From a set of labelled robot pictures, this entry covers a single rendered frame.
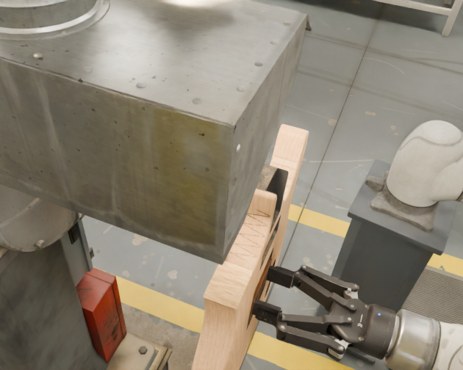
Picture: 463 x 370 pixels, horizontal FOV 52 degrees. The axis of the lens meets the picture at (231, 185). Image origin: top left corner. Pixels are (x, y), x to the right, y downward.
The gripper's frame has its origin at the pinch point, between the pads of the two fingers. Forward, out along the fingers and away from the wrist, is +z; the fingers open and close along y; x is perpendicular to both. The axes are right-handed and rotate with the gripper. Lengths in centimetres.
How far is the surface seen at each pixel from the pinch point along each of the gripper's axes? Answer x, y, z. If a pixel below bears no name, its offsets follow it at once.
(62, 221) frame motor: 11.1, -10.1, 28.4
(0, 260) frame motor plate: 4.7, -15.6, 35.9
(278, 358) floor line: -100, 54, -3
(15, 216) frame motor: 18.3, -17.8, 28.4
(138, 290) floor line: -99, 59, 59
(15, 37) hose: 45, -24, 17
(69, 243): -22, 11, 47
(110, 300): -47, 17, 42
